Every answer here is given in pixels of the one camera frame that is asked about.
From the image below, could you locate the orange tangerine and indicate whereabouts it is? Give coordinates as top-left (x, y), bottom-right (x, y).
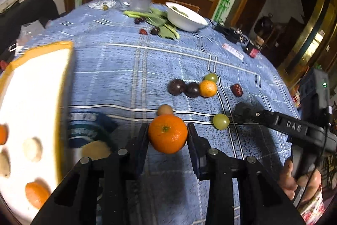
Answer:
top-left (25, 182), bottom-right (50, 210)
top-left (0, 124), bottom-right (9, 145)
top-left (199, 80), bottom-right (217, 98)
top-left (148, 114), bottom-right (188, 154)

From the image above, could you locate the green grape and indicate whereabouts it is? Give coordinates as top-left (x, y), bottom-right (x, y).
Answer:
top-left (204, 73), bottom-right (218, 83)
top-left (213, 114), bottom-right (230, 130)

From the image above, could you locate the white cake cube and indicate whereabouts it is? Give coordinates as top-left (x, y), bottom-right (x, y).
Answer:
top-left (23, 137), bottom-right (42, 162)

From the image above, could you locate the red jujube date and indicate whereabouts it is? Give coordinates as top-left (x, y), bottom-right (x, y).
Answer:
top-left (230, 83), bottom-right (243, 98)

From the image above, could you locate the brown longan fruit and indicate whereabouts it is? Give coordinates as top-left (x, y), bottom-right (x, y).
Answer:
top-left (157, 105), bottom-right (174, 116)

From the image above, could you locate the dark plum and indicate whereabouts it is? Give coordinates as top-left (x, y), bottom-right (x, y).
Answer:
top-left (185, 82), bottom-right (200, 98)
top-left (167, 79), bottom-right (187, 96)

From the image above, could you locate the round beige cake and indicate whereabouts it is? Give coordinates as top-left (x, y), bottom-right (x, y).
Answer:
top-left (81, 140), bottom-right (111, 160)

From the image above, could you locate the person's right hand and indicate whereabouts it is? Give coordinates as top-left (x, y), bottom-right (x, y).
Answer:
top-left (278, 158), bottom-right (322, 202)

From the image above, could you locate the black red round jar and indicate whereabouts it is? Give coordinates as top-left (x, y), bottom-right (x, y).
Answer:
top-left (243, 40), bottom-right (260, 58)

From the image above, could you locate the white paper card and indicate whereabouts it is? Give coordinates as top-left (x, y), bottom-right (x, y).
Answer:
top-left (222, 43), bottom-right (244, 61)

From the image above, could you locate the yellow rimmed white tray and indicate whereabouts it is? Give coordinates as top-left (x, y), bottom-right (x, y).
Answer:
top-left (1, 41), bottom-right (75, 224)

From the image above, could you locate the black charger device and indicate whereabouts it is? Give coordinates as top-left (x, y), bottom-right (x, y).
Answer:
top-left (215, 23), bottom-right (249, 43)

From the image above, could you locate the blue plaid tablecloth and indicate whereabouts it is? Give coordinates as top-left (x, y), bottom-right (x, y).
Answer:
top-left (0, 0), bottom-right (301, 225)

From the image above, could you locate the small red fruit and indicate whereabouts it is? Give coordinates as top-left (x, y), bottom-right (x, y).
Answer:
top-left (139, 29), bottom-right (147, 35)

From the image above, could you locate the small dark grape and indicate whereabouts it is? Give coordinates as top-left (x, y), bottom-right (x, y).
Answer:
top-left (134, 17), bottom-right (145, 24)
top-left (150, 27), bottom-right (160, 35)

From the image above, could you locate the white bowl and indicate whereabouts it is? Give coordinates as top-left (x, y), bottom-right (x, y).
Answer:
top-left (165, 2), bottom-right (209, 32)

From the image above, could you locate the green leafy vegetable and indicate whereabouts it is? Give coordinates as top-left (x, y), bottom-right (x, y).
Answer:
top-left (123, 8), bottom-right (180, 40)

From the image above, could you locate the black sofa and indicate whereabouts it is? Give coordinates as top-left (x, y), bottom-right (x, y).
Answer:
top-left (1, 0), bottom-right (59, 61)

